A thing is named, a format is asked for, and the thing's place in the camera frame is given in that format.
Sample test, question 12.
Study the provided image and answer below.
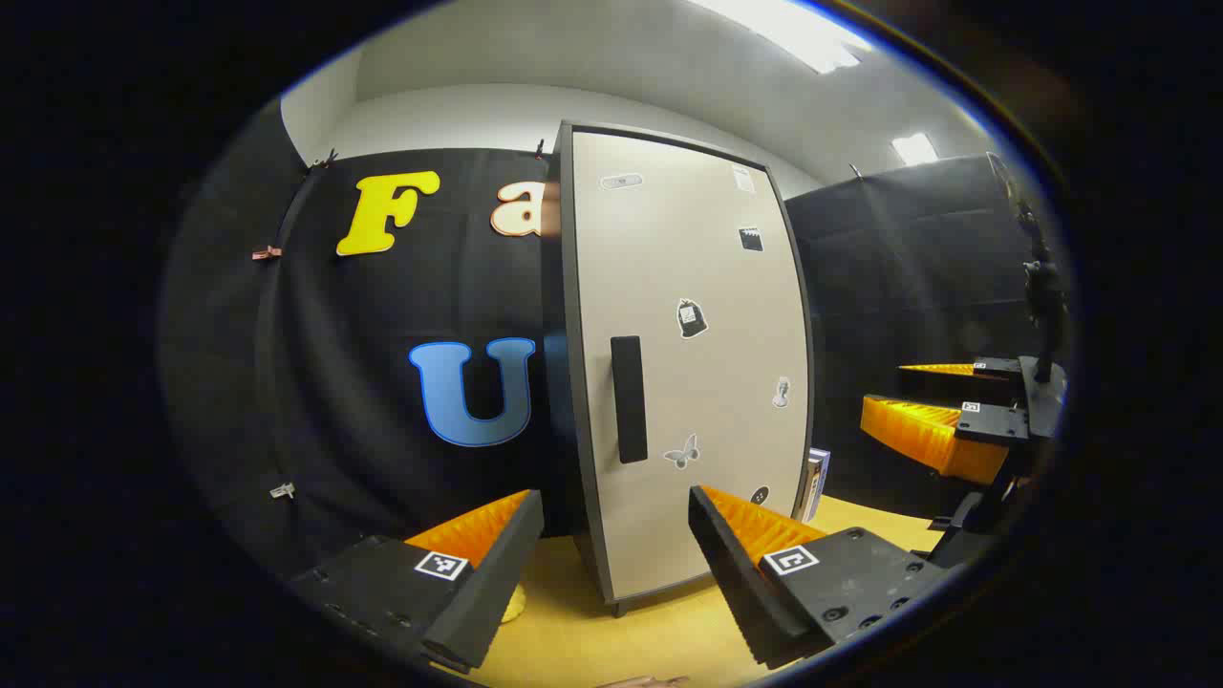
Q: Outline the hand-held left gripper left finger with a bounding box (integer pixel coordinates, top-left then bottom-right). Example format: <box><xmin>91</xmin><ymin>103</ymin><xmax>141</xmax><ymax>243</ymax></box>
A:
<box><xmin>287</xmin><ymin>490</ymin><xmax>546</xmax><ymax>675</ymax></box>

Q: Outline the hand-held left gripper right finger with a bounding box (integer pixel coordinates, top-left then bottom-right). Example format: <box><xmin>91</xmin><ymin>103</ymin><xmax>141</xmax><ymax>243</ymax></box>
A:
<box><xmin>688</xmin><ymin>484</ymin><xmax>948</xmax><ymax>670</ymax></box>

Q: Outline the grey cabinet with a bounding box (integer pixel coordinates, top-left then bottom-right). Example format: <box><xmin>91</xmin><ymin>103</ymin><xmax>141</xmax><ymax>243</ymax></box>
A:
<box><xmin>540</xmin><ymin>121</ymin><xmax>818</xmax><ymax>617</ymax></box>

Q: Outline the black cabinet door handle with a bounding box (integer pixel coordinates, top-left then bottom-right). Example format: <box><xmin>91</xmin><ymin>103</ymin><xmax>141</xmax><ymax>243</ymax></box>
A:
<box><xmin>610</xmin><ymin>334</ymin><xmax>650</xmax><ymax>465</ymax></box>

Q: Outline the black pole stand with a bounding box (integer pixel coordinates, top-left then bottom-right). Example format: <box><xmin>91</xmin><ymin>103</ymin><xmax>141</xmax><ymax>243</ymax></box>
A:
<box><xmin>989</xmin><ymin>153</ymin><xmax>1069</xmax><ymax>383</ymax></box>

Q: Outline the long ceiling light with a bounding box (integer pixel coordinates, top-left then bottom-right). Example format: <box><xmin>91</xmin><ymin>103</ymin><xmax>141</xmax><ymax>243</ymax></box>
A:
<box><xmin>688</xmin><ymin>0</ymin><xmax>875</xmax><ymax>75</ymax></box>

